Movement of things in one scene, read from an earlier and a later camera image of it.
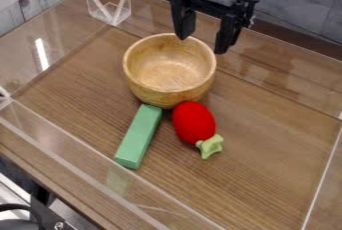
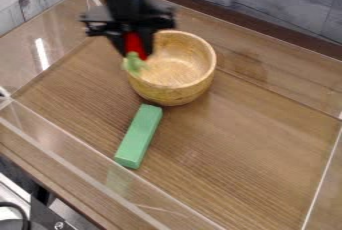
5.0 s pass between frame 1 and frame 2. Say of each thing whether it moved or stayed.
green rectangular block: stayed
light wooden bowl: stayed
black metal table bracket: stayed
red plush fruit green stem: moved
